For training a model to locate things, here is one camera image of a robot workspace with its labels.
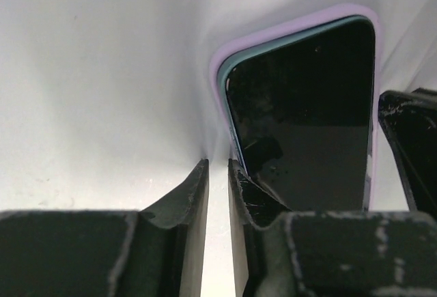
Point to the black phone teal edge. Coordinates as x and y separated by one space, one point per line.
307 112

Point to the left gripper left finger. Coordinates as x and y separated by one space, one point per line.
157 251

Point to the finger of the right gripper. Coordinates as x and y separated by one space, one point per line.
408 120

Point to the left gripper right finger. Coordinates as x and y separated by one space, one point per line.
278 252

